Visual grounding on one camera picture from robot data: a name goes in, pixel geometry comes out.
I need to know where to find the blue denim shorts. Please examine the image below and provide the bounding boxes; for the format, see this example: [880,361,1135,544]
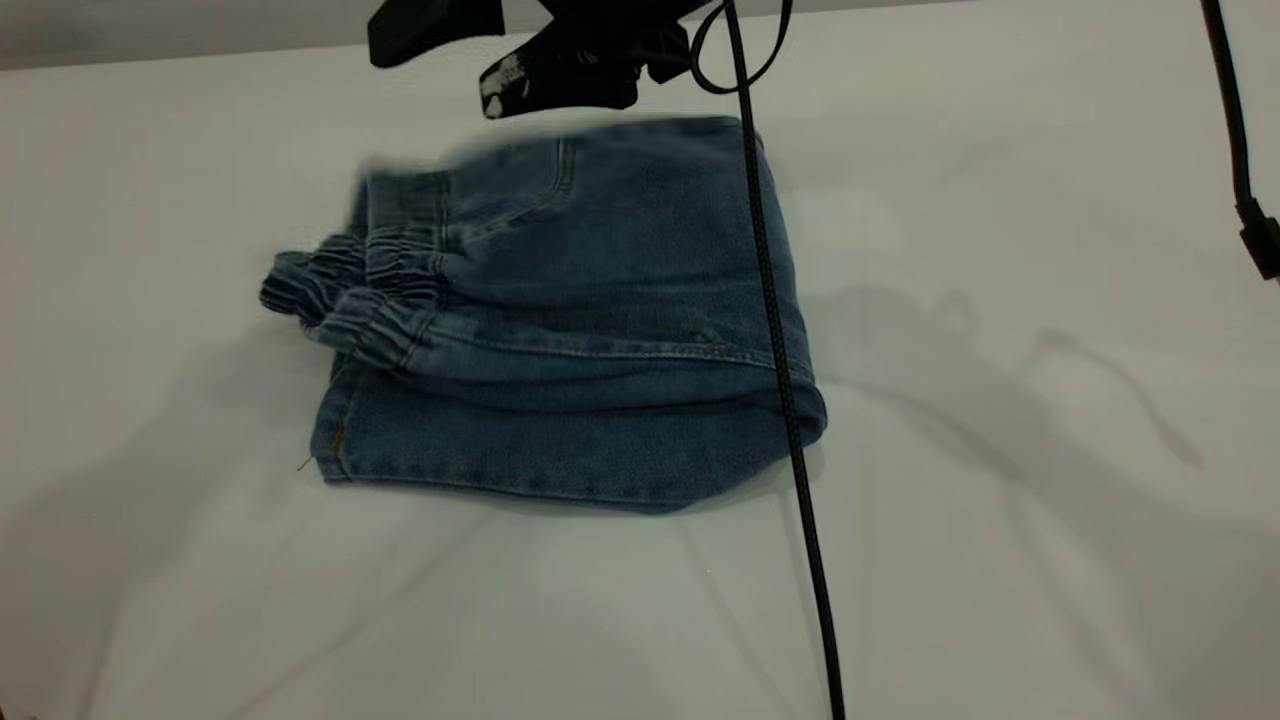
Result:
[260,115,829,516]

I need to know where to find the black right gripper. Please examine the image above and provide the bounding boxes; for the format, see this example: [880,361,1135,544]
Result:
[368,0,716,121]

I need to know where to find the black braided cable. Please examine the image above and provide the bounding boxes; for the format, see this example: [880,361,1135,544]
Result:
[690,0,846,720]

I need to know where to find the black cable with plug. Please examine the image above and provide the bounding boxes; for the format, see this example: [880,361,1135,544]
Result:
[1200,0,1280,281]

